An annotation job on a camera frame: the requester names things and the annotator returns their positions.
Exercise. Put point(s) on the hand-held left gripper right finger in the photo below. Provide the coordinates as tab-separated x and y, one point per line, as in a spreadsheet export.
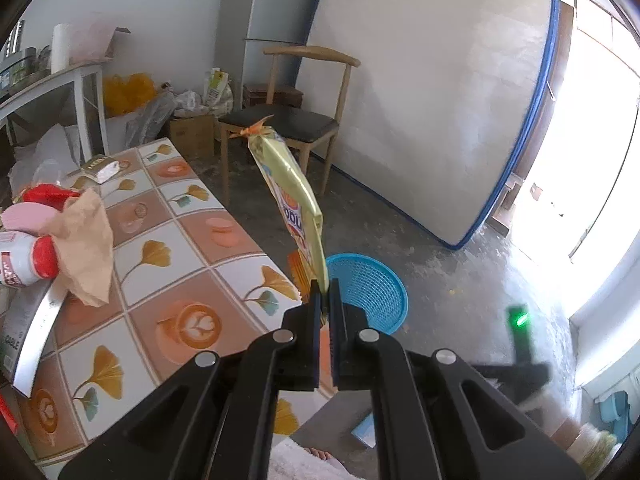
337	350

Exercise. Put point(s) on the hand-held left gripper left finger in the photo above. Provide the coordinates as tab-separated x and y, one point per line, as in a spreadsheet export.
312	350

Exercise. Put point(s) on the blue plastic basket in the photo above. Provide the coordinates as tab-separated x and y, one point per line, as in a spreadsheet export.
372	290

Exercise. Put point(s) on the yellow snack packet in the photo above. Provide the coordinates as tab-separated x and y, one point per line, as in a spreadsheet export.
295	185

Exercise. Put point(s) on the white bottle with red cap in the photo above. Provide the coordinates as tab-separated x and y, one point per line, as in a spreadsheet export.
20	260

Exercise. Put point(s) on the grey floor mat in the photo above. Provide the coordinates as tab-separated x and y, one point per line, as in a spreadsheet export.
335	420

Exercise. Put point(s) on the blue and white paper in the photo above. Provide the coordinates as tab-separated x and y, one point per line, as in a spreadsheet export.
365	430

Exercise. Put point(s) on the person's foot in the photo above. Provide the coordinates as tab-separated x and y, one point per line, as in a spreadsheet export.
320	454

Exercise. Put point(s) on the white fluffy cloth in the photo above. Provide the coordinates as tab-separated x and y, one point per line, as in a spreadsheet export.
300	465

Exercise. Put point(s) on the blue plastic stool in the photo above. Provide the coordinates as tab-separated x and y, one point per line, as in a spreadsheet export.
612	410

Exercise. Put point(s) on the floral tiled tablecloth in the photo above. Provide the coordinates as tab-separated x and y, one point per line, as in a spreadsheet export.
165	260

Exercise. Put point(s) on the wooden chair with black seat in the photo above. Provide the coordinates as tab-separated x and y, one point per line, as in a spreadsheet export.
290	122

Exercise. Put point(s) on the cardboard box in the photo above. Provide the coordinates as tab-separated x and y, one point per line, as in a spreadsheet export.
192	135

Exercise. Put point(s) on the brown paper bag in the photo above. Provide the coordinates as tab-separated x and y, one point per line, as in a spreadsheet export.
85	245

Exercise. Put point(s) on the dark wooden crate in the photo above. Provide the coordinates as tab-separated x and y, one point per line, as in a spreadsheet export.
280	96

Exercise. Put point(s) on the white mattress with blue edge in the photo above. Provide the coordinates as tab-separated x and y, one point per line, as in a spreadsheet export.
425	85

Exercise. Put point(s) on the small white plastic bag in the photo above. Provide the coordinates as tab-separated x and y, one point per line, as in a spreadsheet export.
189	102

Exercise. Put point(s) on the green and white bag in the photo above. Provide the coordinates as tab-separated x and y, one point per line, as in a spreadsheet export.
216	90

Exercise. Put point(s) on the gold and white small box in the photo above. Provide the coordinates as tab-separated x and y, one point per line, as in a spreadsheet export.
100	167

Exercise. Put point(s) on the clear grey plastic bag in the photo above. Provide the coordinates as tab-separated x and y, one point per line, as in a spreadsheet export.
150	120

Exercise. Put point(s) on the brown wooden door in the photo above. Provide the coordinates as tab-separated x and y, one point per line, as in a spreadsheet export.
562	35

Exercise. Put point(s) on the red crumpled packet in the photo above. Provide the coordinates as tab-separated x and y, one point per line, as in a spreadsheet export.
47	195

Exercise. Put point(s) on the red snack wrapper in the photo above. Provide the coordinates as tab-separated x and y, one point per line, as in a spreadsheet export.
7	415

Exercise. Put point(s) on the pink packet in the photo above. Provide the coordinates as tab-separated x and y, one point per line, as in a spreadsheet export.
30	217

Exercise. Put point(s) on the yellow plastic bag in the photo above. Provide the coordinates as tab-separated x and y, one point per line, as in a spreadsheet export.
127	92

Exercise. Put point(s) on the grey refrigerator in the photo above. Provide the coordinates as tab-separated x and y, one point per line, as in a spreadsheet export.
265	10

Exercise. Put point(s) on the white side table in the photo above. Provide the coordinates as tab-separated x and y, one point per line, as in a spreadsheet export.
80	75

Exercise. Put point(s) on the pink plastic bag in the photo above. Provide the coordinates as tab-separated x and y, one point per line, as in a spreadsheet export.
95	40

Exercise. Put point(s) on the paper towel roll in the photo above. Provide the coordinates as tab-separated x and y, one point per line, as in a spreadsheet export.
62	47

